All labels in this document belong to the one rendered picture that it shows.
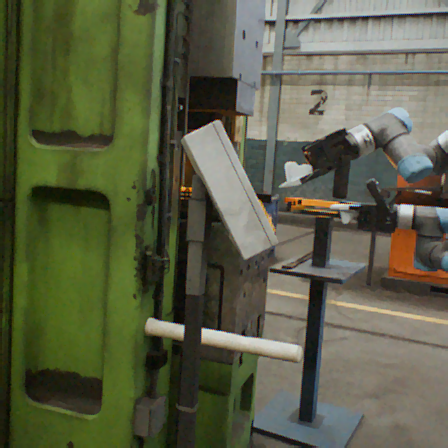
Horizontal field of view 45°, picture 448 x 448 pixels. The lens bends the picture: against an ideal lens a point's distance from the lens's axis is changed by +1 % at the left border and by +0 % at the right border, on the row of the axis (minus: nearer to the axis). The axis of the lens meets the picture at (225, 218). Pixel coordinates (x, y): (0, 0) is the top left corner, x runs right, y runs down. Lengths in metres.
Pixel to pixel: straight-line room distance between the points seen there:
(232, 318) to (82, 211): 0.57
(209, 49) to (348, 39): 8.22
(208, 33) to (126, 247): 0.69
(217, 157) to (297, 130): 8.65
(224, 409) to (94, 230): 0.72
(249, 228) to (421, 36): 8.67
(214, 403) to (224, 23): 1.20
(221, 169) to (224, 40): 0.70
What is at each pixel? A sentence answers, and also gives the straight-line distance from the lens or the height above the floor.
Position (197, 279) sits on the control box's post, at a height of 0.84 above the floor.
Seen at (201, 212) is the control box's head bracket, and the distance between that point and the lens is 1.24.
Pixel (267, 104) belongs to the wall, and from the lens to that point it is 9.96.
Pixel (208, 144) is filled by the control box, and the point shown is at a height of 1.15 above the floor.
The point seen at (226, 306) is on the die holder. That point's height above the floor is 0.65.
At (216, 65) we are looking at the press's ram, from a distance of 1.71.
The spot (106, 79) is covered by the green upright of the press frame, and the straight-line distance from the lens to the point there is 1.63.
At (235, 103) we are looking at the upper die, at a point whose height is 1.29.
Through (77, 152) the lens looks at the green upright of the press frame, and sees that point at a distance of 1.59.
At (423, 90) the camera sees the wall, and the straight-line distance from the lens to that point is 9.38.
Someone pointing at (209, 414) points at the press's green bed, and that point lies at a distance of 1.90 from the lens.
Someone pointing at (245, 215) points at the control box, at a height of 1.01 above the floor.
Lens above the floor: 1.13
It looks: 7 degrees down
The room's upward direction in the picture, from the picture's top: 4 degrees clockwise
